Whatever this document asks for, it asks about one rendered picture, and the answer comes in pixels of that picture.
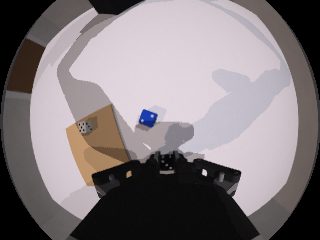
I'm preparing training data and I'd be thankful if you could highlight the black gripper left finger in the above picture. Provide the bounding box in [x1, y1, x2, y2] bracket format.
[91, 151, 160, 199]

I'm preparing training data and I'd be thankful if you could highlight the tan flat mat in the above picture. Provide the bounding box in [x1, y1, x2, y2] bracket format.
[66, 104, 130, 186]

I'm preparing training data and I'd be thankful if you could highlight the black die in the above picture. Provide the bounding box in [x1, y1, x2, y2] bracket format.
[160, 154, 174, 171]

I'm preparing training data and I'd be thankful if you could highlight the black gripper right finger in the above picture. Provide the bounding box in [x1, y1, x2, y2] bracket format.
[173, 151, 241, 197]

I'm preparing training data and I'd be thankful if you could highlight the grey die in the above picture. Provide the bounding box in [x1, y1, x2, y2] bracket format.
[78, 121, 92, 133]

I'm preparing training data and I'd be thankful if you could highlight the dark blue die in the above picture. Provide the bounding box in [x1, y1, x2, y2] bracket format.
[139, 109, 158, 128]

